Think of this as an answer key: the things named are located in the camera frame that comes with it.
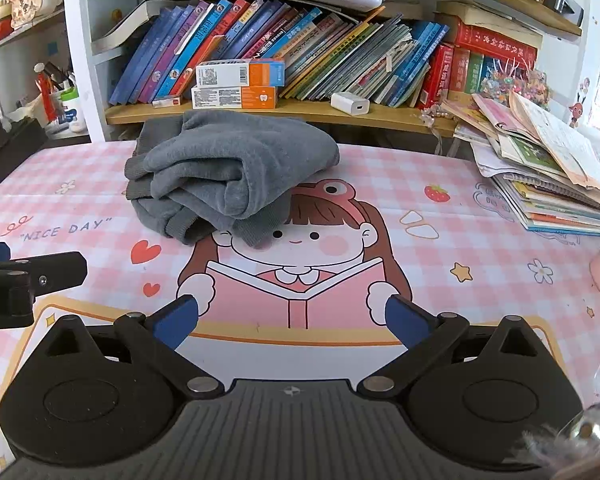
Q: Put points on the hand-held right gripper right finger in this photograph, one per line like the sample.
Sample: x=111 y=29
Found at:
x=405 y=322

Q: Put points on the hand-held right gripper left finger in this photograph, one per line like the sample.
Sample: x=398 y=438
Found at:
x=175 y=322

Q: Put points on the grey pants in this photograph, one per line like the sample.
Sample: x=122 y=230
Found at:
x=230 y=160

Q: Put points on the pink checked printed table mat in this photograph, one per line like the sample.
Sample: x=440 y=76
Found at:
x=480 y=270

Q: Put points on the white jar with green lid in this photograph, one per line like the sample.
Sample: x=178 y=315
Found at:
x=72 y=112

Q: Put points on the red pen with figure cap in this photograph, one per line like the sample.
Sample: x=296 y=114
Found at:
x=44 y=92

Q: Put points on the bunch of pens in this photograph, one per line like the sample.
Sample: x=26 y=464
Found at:
x=60 y=76

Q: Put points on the small red and white box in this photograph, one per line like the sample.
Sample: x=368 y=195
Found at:
x=167 y=102

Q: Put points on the pile of booklets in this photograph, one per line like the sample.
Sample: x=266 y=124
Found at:
x=545 y=170

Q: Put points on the white side shelf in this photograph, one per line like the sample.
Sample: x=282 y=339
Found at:
x=15 y=45

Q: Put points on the grey fur bell charm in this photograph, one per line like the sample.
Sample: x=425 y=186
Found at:
x=592 y=427

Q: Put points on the white charger plug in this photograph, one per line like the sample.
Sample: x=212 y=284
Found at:
x=350 y=102

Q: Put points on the red and white round doll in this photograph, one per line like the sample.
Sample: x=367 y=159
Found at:
x=2 y=22

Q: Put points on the orange and white box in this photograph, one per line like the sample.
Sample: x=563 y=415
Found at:
x=230 y=97
x=240 y=72

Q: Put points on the wooden bookshelf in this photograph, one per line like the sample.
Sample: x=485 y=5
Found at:
x=305 y=111

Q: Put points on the thick white-paged book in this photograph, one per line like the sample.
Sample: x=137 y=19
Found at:
x=125 y=25

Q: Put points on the colourful bead ornaments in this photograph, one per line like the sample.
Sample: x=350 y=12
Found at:
x=515 y=82

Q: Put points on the row of colourful books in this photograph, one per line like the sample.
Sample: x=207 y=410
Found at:
x=330 y=50

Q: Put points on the thick red book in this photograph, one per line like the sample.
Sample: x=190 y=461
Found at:
x=500 y=42

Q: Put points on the beige book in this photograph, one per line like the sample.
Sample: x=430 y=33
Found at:
x=490 y=17

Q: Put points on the black stand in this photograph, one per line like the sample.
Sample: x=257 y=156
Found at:
x=565 y=0

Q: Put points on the wall poster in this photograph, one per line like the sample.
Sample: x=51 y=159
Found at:
x=597 y=60

